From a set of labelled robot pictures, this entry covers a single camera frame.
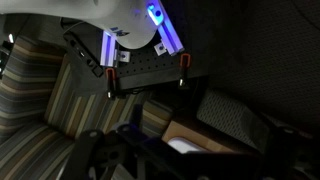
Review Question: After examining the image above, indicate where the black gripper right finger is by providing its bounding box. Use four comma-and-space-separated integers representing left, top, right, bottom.
259, 125, 320, 180

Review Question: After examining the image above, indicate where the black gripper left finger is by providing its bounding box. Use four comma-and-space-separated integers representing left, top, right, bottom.
59, 104, 168, 180

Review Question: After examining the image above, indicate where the striped fabric sofa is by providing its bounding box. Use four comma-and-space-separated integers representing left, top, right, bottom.
0, 34, 174, 180

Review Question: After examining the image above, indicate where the orange black clamp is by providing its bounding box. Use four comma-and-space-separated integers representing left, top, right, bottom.
105, 67, 118, 100
178, 53, 192, 90

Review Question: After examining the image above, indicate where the black power strip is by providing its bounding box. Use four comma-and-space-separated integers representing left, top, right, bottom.
63, 31, 105, 78

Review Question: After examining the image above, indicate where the aluminium extrusion bar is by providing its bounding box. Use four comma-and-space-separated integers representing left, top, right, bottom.
99, 30, 118, 68
146, 0, 185, 56

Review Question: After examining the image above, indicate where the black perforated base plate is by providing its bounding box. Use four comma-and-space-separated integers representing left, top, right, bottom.
63, 26, 203, 92

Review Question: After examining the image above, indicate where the small metal corner bracket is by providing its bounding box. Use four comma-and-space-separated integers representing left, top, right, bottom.
153, 41, 168, 56
116, 49, 131, 63

